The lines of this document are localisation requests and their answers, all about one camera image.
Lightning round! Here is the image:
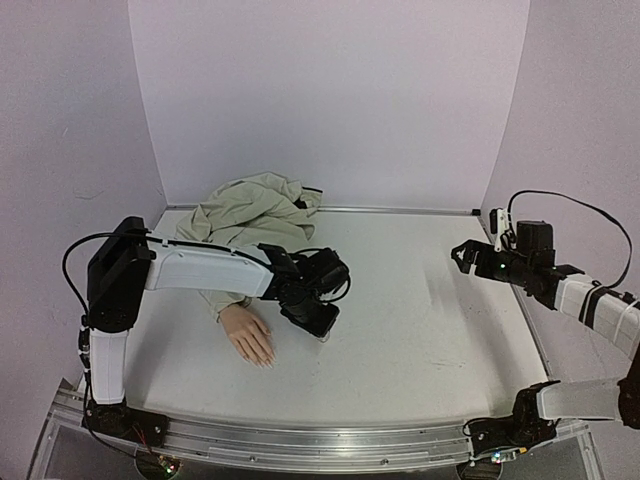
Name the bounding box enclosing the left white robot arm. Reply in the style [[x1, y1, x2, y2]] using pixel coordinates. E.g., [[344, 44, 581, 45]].
[[67, 216, 351, 446]]

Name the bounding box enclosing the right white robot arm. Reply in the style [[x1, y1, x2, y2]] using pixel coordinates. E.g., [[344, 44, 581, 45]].
[[451, 211, 639, 462]]

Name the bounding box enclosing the mannequin hand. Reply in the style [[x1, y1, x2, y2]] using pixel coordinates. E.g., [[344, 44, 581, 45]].
[[219, 304, 275, 367]]

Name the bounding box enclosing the beige jacket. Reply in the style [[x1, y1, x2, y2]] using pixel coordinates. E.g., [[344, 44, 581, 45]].
[[173, 171, 324, 324]]

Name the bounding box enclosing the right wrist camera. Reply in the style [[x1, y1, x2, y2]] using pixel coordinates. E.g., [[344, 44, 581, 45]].
[[489, 208, 516, 252]]

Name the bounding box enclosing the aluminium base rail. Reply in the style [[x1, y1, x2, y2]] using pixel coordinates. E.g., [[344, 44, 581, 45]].
[[32, 386, 600, 477]]

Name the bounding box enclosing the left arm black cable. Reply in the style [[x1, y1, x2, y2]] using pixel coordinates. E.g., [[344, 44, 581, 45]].
[[61, 230, 119, 321]]

